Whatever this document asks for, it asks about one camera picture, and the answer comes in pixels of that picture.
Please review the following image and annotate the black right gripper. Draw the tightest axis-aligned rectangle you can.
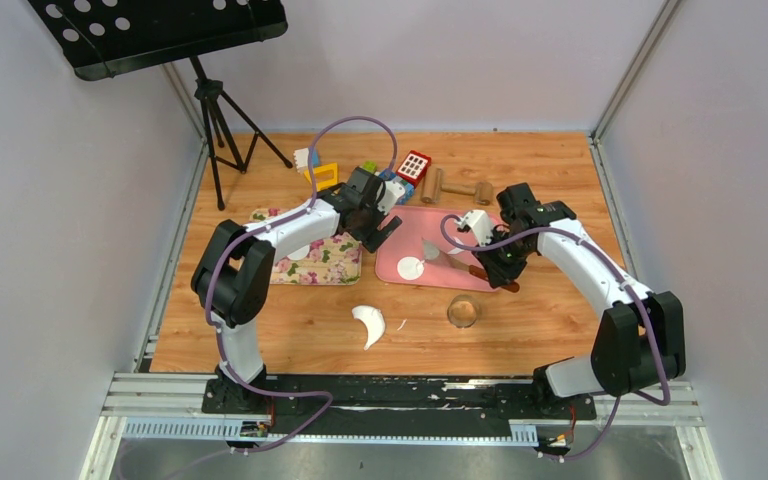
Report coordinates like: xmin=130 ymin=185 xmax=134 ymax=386
xmin=472 ymin=229 xmax=532 ymax=288

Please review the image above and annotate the round metal cutter ring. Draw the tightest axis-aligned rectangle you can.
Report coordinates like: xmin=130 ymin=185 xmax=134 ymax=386
xmin=446 ymin=295 xmax=482 ymax=329

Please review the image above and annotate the pink rectangular tray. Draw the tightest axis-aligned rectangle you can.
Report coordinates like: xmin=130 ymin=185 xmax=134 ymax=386
xmin=375 ymin=205 xmax=479 ymax=286

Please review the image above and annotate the metal dough scraper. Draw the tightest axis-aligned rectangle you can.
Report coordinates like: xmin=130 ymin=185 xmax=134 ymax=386
xmin=418 ymin=239 xmax=519 ymax=293

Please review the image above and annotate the wooden dough roller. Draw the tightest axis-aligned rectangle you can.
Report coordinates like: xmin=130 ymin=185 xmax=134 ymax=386
xmin=420 ymin=168 xmax=494 ymax=206

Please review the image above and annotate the white dough ball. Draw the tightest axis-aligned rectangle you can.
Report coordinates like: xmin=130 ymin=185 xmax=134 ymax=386
xmin=396 ymin=256 xmax=425 ymax=281

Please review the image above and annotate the white dough scrap crescent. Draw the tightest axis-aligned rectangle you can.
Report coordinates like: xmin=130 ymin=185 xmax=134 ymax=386
xmin=351 ymin=305 xmax=386 ymax=350

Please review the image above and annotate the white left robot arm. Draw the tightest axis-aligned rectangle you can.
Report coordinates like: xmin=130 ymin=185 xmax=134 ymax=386
xmin=191 ymin=168 xmax=405 ymax=413

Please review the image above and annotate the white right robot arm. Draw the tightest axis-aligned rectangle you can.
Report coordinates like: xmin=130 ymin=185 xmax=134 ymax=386
xmin=475 ymin=183 xmax=686 ymax=418

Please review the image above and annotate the flat white dough wrapper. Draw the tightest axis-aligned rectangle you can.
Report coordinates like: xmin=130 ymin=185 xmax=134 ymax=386
xmin=287 ymin=245 xmax=310 ymax=261

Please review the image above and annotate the red toy brick car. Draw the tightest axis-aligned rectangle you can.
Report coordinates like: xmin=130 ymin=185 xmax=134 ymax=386
xmin=361 ymin=161 xmax=378 ymax=174

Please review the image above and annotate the blue green white brick stack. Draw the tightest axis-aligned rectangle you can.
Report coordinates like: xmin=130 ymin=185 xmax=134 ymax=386
xmin=377 ymin=170 xmax=415 ymax=205

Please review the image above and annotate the floral rectangular tray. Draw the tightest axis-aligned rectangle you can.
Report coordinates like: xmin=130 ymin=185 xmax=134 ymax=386
xmin=270 ymin=234 xmax=362 ymax=286

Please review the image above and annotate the red window toy brick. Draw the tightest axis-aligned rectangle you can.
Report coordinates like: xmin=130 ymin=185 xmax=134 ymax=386
xmin=395 ymin=150 xmax=432 ymax=187

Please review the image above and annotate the white and blue toy block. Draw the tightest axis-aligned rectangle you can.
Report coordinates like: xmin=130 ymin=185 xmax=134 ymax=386
xmin=293 ymin=147 xmax=321 ymax=173

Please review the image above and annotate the black tripod stand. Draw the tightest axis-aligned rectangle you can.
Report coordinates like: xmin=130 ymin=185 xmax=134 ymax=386
xmin=188 ymin=56 xmax=294 ymax=211

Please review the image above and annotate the black perforated stand shelf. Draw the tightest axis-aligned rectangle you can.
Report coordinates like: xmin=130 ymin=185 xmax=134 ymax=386
xmin=29 ymin=0 xmax=288 ymax=81

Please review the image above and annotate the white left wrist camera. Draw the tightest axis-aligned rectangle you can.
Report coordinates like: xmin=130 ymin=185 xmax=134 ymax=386
xmin=378 ymin=179 xmax=407 ymax=214

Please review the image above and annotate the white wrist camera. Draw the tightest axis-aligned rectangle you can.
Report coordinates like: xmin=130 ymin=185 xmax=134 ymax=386
xmin=455 ymin=209 xmax=495 ymax=247
xmin=378 ymin=179 xmax=407 ymax=214

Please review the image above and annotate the yellow triangular toy frame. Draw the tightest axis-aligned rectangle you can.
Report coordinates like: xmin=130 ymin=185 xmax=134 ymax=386
xmin=305 ymin=163 xmax=339 ymax=191

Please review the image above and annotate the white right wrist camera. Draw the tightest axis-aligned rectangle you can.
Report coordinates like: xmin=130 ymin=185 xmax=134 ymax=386
xmin=455 ymin=209 xmax=495 ymax=247

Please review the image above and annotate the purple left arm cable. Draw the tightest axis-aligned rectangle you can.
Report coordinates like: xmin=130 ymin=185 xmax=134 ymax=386
xmin=203 ymin=115 xmax=400 ymax=458

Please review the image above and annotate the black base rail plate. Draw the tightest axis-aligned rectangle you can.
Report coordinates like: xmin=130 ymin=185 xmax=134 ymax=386
xmin=201 ymin=373 xmax=596 ymax=437

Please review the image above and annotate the white slotted cable duct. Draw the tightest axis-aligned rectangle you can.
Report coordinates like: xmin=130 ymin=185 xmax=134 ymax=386
xmin=122 ymin=418 xmax=540 ymax=446

